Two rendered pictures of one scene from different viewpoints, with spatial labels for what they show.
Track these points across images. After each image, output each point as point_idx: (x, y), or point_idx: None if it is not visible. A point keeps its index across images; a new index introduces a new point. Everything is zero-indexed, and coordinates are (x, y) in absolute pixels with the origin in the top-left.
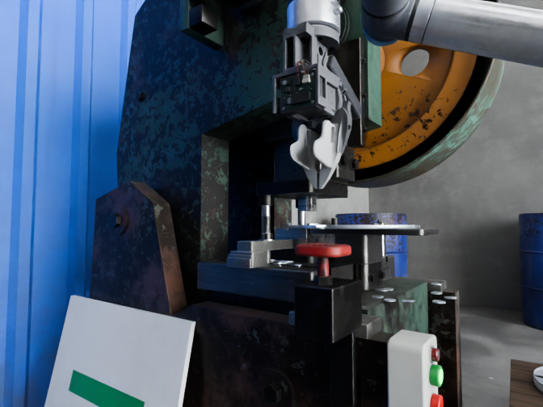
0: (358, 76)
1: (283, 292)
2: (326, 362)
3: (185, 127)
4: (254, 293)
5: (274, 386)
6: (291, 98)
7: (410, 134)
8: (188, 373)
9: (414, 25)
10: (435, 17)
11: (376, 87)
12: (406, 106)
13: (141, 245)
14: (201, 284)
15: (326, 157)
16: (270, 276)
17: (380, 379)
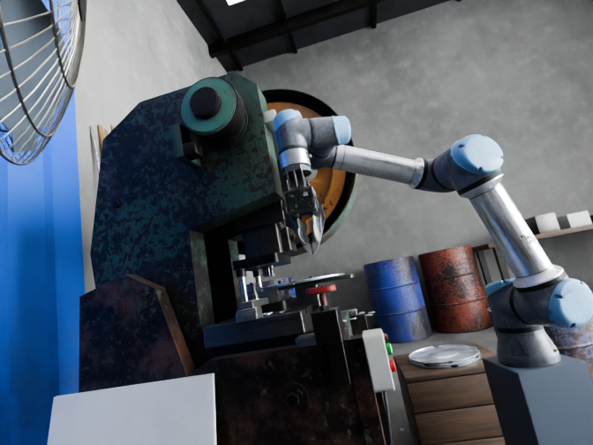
0: (286, 183)
1: (281, 330)
2: (326, 363)
3: (171, 226)
4: (258, 337)
5: (293, 394)
6: (297, 204)
7: None
8: None
9: (336, 161)
10: (347, 157)
11: None
12: None
13: (145, 327)
14: (209, 344)
15: (317, 235)
16: (270, 321)
17: (362, 360)
